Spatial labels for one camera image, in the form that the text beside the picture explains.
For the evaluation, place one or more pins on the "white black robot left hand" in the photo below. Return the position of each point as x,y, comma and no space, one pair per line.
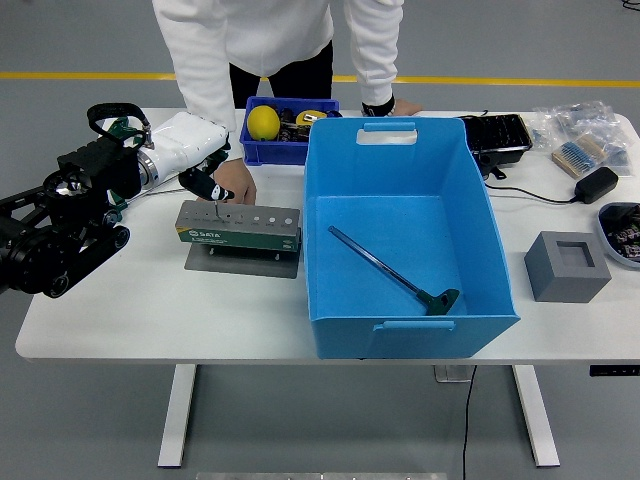
185,142

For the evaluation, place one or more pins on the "person's left hand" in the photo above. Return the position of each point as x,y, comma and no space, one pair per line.
407,107

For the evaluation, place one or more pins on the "person's right hand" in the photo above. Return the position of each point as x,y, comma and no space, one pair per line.
240,182

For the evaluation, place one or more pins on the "grey green hex key stand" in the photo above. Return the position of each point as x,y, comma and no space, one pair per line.
235,239

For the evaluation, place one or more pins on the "person's left forearm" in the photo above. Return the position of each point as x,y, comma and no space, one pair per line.
375,70

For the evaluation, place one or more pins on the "person's right forearm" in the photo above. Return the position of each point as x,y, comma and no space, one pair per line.
205,90

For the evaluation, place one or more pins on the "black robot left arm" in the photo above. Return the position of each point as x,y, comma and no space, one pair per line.
45,250

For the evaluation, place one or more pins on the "large light blue foam box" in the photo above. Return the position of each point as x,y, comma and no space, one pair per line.
390,215

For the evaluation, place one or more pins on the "grey cube box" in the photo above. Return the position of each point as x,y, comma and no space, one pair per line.
555,280

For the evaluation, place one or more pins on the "black wrist band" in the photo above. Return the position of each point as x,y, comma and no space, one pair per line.
378,108

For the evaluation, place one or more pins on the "small dark blue plastic bin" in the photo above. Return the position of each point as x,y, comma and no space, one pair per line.
260,152

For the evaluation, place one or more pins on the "yellow lemon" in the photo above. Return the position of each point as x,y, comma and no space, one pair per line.
262,121

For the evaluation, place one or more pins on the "black metal part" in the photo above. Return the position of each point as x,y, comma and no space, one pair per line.
297,132

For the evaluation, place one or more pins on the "yellow tape measure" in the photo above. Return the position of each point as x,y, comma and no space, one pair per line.
306,118

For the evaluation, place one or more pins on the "black plastic tray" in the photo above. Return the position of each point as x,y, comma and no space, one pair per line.
497,135

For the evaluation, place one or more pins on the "person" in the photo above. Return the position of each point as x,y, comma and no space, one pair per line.
275,30

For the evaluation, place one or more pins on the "clear plastic bags of parts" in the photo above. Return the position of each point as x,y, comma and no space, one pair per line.
575,117

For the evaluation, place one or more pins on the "blue resistor tape strip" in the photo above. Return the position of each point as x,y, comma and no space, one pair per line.
580,155

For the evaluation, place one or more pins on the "black power adapter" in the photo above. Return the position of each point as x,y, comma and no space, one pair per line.
596,185

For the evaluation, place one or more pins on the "white table leg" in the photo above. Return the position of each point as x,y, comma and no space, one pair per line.
177,415
537,415

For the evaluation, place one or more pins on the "light blue bowl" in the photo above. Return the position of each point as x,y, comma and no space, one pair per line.
607,245

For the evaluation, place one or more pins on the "black table control panel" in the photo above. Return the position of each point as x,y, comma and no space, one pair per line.
614,371

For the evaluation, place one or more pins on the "grey metal table bracket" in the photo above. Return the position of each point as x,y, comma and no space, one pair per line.
450,374

